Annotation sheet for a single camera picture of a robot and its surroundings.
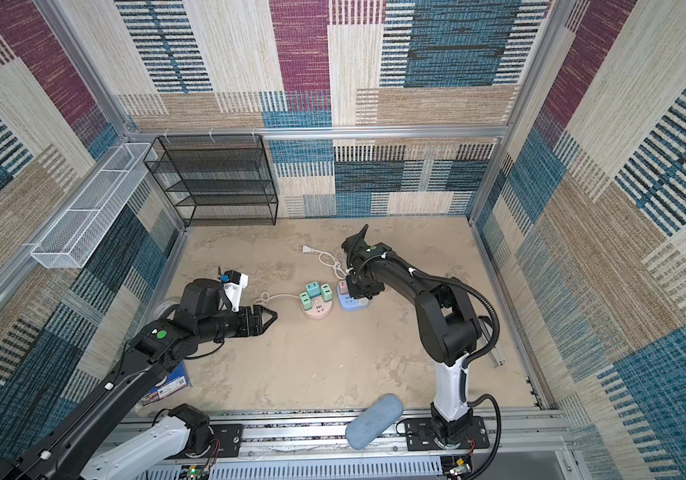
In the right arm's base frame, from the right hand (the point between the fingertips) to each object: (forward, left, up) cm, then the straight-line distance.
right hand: (364, 299), depth 93 cm
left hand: (-11, +25, +15) cm, 31 cm away
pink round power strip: (-2, +14, -3) cm, 14 cm away
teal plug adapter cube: (+3, +16, +1) cm, 16 cm away
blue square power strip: (0, +4, -2) cm, 5 cm away
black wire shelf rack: (+44, +51, +13) cm, 68 cm away
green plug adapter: (-1, +18, +2) cm, 18 cm away
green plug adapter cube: (+1, +11, +2) cm, 12 cm away
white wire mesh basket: (+5, +68, +29) cm, 74 cm away
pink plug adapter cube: (+3, +6, +2) cm, 7 cm away
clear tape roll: (0, +63, -2) cm, 63 cm away
